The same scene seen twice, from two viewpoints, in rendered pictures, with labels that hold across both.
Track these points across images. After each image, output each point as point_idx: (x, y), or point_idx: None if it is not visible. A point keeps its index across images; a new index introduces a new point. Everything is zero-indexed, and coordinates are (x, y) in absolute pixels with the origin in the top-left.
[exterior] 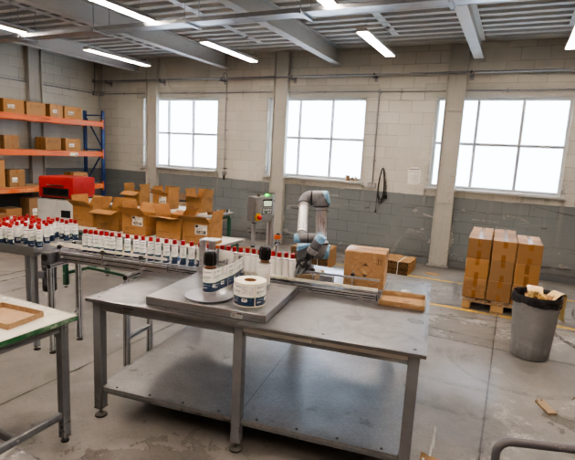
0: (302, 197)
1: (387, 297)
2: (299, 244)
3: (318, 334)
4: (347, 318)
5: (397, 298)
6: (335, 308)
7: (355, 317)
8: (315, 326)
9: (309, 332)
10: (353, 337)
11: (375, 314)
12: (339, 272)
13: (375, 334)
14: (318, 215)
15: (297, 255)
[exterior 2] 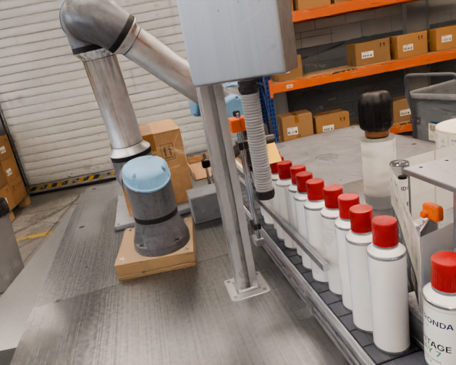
0: (119, 5)
1: (210, 173)
2: (145, 169)
3: (420, 144)
4: (336, 157)
5: (205, 170)
6: (314, 171)
7: (323, 156)
8: (403, 152)
9: (428, 146)
10: None
11: (291, 157)
12: (67, 250)
13: (353, 139)
14: (119, 71)
15: (169, 195)
